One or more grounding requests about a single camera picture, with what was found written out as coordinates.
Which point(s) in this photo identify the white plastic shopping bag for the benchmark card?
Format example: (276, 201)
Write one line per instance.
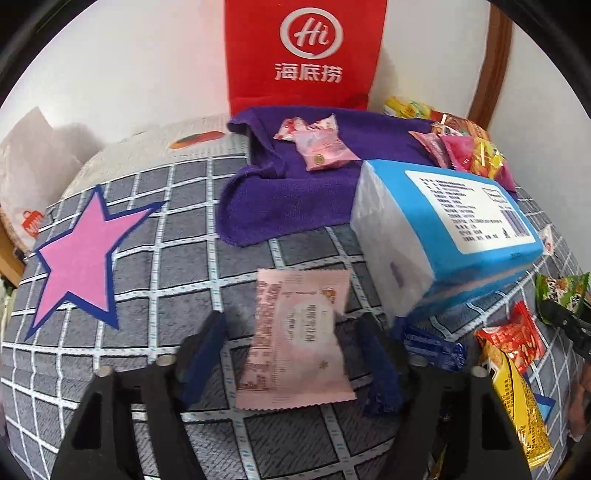
(32, 161)

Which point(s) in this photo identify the wooden headboard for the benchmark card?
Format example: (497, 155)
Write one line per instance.
(9, 263)

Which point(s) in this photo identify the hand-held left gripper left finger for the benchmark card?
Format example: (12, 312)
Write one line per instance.
(203, 364)

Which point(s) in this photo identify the yellow red candy packet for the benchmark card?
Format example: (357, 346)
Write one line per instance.
(489, 159)

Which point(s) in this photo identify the purple towel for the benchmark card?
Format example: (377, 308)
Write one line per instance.
(286, 194)

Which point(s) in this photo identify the white red snack packet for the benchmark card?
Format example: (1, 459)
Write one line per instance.
(288, 129)

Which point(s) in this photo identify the pink panda snack packet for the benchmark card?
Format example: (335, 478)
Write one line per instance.
(431, 145)

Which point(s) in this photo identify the pink packet with gold circle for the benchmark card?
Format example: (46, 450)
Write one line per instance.
(323, 150)

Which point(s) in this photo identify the pink star patch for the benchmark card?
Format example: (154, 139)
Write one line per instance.
(74, 258)

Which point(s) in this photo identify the grey checkered blanket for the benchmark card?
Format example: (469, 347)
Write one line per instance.
(138, 332)

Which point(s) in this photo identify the blue tissue box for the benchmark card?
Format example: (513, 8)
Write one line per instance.
(406, 240)

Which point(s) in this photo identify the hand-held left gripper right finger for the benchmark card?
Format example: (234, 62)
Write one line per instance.
(383, 369)

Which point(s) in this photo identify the orange chips bag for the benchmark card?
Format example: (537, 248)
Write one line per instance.
(466, 124)

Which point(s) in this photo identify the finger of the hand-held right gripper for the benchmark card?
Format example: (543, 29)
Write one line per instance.
(568, 323)

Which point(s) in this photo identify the pink white candy packet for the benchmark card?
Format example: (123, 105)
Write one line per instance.
(549, 240)

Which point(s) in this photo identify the blue snack packet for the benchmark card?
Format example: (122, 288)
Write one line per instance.
(436, 353)

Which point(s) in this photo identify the magenta snack packet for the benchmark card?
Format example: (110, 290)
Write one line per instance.
(459, 152)

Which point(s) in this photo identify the red paper bag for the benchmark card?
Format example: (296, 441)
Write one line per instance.
(258, 55)

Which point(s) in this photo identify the yellow triangular snack packet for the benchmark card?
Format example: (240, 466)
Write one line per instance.
(517, 406)

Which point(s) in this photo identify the person's right hand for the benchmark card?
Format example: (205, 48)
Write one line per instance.
(581, 401)

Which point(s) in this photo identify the pale pink snack packet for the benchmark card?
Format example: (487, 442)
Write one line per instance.
(295, 337)

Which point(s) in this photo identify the blue star patch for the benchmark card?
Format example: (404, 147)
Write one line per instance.
(547, 406)

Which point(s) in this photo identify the brown door frame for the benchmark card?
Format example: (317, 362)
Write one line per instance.
(491, 69)

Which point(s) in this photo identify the fruit print pillow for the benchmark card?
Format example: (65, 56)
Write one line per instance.
(138, 147)

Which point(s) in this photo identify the yellow chips bag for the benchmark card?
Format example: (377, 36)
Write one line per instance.
(406, 107)

